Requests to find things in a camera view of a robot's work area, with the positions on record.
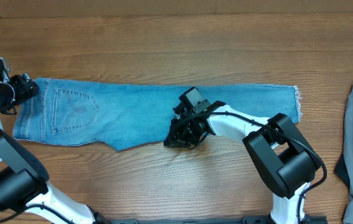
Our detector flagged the light blue denim jeans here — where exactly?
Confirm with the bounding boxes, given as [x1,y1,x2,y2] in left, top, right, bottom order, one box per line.
[12,78,302,151]

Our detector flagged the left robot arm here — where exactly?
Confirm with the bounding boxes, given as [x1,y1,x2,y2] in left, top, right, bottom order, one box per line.
[0,58,108,224]

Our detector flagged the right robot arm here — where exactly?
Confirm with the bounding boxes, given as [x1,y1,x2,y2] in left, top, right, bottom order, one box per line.
[163,87,327,223]

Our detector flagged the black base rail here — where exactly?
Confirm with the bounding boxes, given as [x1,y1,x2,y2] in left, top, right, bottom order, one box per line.
[108,214,329,224]

